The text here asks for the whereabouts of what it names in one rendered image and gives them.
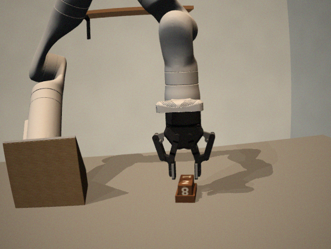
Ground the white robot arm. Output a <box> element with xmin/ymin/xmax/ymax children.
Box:
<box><xmin>23</xmin><ymin>0</ymin><xmax>203</xmax><ymax>139</ymax></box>

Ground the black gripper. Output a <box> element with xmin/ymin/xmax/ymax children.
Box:
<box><xmin>152</xmin><ymin>111</ymin><xmax>215</xmax><ymax>180</ymax></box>

